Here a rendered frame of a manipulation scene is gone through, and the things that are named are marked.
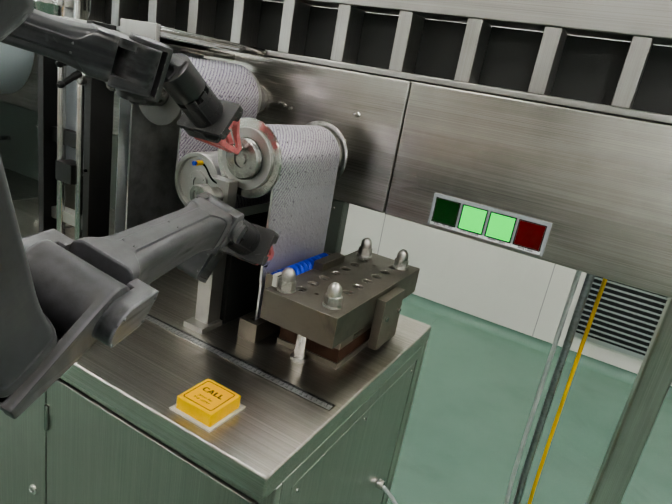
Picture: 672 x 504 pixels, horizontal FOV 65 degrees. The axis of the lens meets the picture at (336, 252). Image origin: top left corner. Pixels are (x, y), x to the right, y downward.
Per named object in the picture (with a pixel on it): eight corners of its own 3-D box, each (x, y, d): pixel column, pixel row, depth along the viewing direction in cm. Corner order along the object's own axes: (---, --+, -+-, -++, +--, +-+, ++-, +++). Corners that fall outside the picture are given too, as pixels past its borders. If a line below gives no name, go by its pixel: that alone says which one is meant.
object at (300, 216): (258, 282, 103) (271, 190, 98) (320, 258, 123) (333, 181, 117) (260, 283, 103) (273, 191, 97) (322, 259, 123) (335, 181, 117)
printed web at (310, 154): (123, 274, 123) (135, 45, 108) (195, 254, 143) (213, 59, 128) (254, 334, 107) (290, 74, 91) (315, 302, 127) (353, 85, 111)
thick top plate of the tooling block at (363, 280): (259, 317, 99) (263, 288, 97) (356, 270, 133) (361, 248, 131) (332, 349, 92) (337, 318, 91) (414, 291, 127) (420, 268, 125)
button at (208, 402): (175, 408, 81) (176, 395, 80) (206, 390, 87) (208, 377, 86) (209, 428, 78) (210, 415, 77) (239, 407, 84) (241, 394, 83)
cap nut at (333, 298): (318, 304, 95) (322, 281, 93) (328, 299, 98) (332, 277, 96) (335, 311, 93) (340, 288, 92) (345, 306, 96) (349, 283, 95)
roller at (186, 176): (172, 203, 110) (176, 146, 106) (249, 192, 131) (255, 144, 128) (216, 219, 105) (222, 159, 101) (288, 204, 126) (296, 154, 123)
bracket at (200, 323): (181, 327, 105) (194, 177, 96) (204, 317, 111) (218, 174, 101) (199, 336, 103) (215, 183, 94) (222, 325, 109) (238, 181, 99)
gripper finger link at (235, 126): (239, 169, 92) (212, 135, 85) (209, 161, 96) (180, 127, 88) (258, 139, 94) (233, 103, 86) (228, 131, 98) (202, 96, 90)
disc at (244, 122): (212, 185, 104) (223, 109, 99) (214, 185, 104) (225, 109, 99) (272, 208, 97) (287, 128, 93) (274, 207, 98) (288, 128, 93)
